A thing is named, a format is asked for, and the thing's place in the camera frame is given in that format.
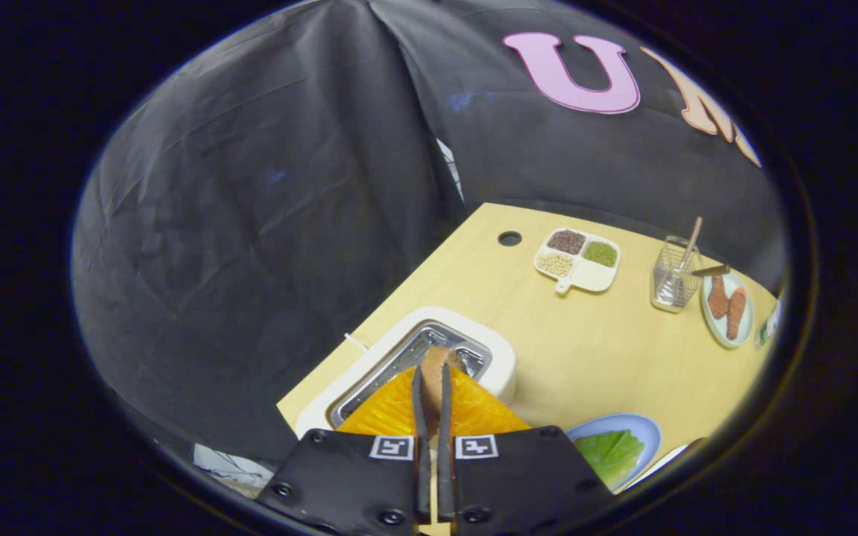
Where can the brown meat patty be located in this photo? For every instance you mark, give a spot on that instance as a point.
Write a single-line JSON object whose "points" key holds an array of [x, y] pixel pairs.
{"points": [[736, 313], [719, 298]]}

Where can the plain bread slice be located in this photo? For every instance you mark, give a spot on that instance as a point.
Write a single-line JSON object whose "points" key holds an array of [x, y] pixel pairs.
{"points": [[436, 365]]}

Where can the wooden utensil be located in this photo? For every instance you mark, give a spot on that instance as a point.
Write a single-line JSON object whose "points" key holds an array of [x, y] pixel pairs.
{"points": [[711, 271], [691, 242]]}

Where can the white toaster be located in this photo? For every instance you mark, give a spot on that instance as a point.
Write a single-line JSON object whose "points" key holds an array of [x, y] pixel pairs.
{"points": [[499, 357]]}

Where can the blue round plate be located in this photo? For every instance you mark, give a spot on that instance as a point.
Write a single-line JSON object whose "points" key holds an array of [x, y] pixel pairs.
{"points": [[644, 435]]}

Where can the white divided condiment tray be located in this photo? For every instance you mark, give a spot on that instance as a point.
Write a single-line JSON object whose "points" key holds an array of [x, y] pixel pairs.
{"points": [[592, 279]]}

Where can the clear plastic water bottle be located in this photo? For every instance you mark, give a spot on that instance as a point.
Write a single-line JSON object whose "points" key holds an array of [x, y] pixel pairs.
{"points": [[771, 327]]}

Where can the pale green oval plate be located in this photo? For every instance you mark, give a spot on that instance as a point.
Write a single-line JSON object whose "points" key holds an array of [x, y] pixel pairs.
{"points": [[715, 332]]}

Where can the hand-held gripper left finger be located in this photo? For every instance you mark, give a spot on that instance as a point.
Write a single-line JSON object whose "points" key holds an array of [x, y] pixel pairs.
{"points": [[421, 476]]}

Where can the crumpled white bag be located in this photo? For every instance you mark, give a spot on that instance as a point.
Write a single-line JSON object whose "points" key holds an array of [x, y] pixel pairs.
{"points": [[228, 469]]}

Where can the black backdrop cloth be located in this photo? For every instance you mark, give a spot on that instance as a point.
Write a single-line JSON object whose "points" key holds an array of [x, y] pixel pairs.
{"points": [[250, 223]]}

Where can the white square plate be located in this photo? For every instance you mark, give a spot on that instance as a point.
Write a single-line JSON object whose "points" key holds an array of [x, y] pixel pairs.
{"points": [[659, 463]]}

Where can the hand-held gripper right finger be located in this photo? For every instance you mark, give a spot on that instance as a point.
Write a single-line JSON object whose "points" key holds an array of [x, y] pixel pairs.
{"points": [[446, 476]]}

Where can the green lettuce leaf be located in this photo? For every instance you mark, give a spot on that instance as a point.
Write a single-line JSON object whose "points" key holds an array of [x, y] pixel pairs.
{"points": [[611, 454]]}

